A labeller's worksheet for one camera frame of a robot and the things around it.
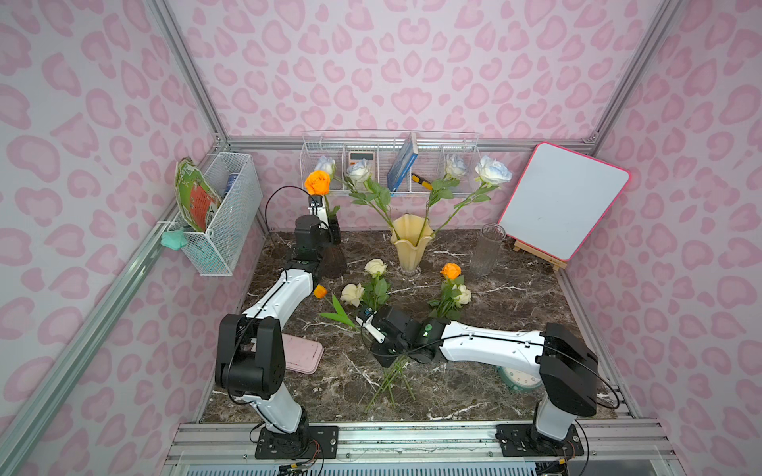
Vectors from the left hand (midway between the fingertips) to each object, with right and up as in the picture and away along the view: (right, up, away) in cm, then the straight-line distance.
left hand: (323, 209), depth 87 cm
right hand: (+15, -38, -7) cm, 41 cm away
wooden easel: (+74, -14, +20) cm, 78 cm away
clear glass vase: (+52, -11, +11) cm, 54 cm away
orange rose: (+37, -30, +7) cm, 48 cm away
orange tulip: (0, -24, -3) cm, 24 cm away
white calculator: (+8, +18, +9) cm, 22 cm away
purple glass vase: (+1, -16, +13) cm, 21 cm away
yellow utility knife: (+30, +11, +11) cm, 34 cm away
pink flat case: (-6, -42, -2) cm, 42 cm away
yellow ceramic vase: (+26, -7, +11) cm, 30 cm away
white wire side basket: (-23, -12, -14) cm, 30 cm away
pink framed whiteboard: (+72, +3, +3) cm, 72 cm away
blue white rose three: (+13, +4, -5) cm, 14 cm away
